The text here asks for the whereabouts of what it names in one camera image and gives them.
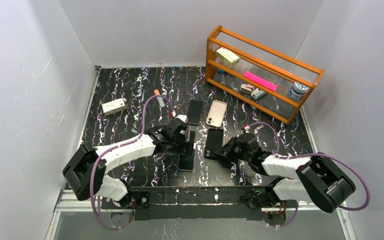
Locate black phone case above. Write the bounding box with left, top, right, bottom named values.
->
left=204, top=128, right=224, bottom=160

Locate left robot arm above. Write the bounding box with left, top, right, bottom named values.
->
left=62, top=115, right=189, bottom=201

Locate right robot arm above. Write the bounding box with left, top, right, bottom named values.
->
left=214, top=133, right=356, bottom=213

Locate pink flat case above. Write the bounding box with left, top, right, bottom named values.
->
left=243, top=71, right=278, bottom=92

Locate orange grey highlighter marker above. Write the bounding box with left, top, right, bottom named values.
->
left=154, top=89, right=166, bottom=108

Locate white box on table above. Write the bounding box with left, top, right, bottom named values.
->
left=101, top=98, right=127, bottom=116

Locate light blue stapler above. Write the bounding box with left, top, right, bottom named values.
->
left=251, top=89, right=267, bottom=100

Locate beige small stapler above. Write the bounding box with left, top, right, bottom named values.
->
left=240, top=84, right=254, bottom=95

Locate orange wooden shelf rack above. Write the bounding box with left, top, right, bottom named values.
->
left=205, top=25, right=325, bottom=124

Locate blue white round jar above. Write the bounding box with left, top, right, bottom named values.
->
left=288, top=82, right=310, bottom=101

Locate cream cardboard box on shelf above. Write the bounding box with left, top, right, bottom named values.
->
left=215, top=47, right=240, bottom=67

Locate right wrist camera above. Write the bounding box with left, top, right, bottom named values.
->
left=242, top=125, right=250, bottom=133

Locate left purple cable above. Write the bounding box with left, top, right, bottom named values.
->
left=89, top=94, right=176, bottom=231

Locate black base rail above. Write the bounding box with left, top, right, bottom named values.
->
left=102, top=185, right=289, bottom=223

